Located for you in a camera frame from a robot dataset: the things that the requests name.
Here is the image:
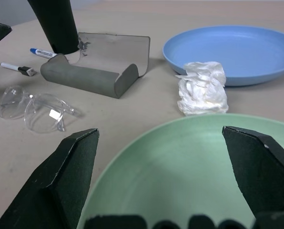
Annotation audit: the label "clear plastic glasses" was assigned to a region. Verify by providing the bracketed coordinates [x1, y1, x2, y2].
[0, 85, 82, 134]

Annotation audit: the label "green plastic plate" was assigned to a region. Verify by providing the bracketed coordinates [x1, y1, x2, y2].
[76, 114, 284, 229]

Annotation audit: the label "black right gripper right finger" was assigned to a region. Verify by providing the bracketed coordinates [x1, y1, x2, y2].
[222, 125, 284, 219]

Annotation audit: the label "black capped whiteboard marker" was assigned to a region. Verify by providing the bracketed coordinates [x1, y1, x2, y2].
[0, 62, 36, 77]

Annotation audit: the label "blue capped whiteboard marker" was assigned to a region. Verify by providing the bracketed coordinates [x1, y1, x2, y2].
[29, 48, 59, 60]

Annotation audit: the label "white tissue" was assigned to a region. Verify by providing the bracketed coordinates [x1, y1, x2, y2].
[175, 61, 229, 116]

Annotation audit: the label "grey glasses case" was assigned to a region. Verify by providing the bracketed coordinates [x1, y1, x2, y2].
[40, 32, 151, 99]

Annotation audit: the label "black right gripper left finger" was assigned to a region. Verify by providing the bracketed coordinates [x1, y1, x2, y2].
[0, 128, 100, 229]

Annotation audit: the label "blue plastic plate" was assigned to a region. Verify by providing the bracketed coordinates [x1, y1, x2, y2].
[162, 25, 284, 87]

